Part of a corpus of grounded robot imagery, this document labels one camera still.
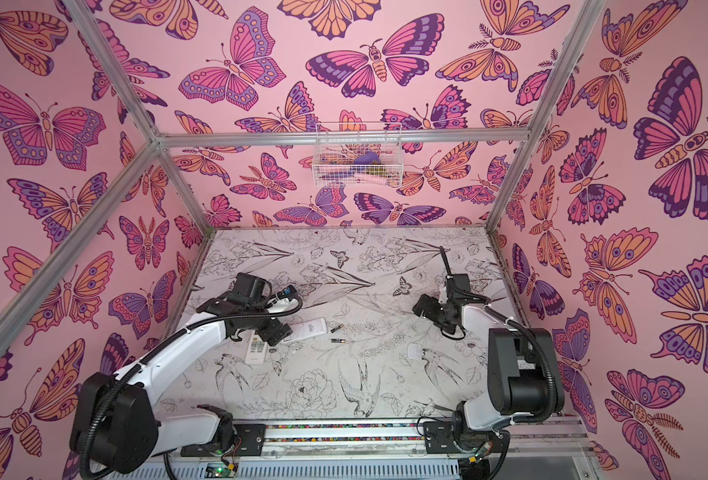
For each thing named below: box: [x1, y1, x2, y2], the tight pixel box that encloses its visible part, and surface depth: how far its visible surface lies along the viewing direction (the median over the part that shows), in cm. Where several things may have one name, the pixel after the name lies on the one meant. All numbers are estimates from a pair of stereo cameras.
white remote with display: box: [284, 317, 328, 343], surface depth 94 cm
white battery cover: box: [407, 343, 422, 360], surface depth 90 cm
